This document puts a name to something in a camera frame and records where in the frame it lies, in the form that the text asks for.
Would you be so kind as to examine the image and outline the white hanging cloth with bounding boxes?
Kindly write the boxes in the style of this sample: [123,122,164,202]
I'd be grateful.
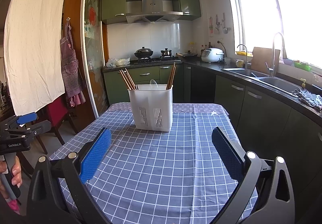
[4,0,65,116]

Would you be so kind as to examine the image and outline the small black pot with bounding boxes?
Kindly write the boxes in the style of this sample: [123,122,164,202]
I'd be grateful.
[160,48,172,58]

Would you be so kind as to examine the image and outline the steel sink faucet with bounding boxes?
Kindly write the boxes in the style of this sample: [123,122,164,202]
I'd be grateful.
[265,32,285,77]

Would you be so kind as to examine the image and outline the light wooden chopstick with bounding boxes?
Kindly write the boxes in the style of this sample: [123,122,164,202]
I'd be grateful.
[120,70,132,90]
[124,69,136,90]
[120,70,135,90]

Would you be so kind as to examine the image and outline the white plastic bag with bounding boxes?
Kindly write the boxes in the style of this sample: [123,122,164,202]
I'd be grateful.
[106,58,130,68]

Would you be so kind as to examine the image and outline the black wok with lid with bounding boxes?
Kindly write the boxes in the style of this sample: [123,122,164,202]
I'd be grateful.
[134,47,153,59]

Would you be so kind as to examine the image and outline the grey dish rag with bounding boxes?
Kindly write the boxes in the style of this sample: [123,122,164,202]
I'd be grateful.
[292,88,322,112]

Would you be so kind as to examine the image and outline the wooden cutting board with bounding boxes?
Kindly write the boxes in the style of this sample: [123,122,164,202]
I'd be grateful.
[251,47,273,74]

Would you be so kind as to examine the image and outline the black frying pan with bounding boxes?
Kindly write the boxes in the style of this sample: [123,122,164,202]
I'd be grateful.
[176,51,198,59]

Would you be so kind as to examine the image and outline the white rice cooker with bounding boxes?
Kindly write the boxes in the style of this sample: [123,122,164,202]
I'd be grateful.
[201,48,224,63]

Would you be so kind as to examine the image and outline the person's left hand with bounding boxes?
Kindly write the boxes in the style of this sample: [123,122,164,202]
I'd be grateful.
[1,156,22,199]

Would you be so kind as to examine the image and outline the grey checked tablecloth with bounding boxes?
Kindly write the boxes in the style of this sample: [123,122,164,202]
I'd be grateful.
[51,102,237,223]

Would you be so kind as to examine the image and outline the steel kitchen sink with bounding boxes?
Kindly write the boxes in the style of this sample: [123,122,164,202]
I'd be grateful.
[222,68,301,96]

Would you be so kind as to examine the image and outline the glass sliding door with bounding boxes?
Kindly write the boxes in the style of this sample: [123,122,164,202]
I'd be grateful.
[80,0,107,119]

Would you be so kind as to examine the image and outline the white plastic utensil holder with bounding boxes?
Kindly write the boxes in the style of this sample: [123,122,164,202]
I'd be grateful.
[128,84,173,132]

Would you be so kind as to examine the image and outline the purple checked apron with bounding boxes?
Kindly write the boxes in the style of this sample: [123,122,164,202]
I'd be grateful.
[60,18,86,108]

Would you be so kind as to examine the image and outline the red wooden chair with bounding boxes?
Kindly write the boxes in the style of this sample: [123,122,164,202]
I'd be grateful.
[35,96,79,145]

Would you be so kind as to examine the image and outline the steel range hood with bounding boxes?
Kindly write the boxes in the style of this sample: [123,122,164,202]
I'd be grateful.
[126,0,183,23]

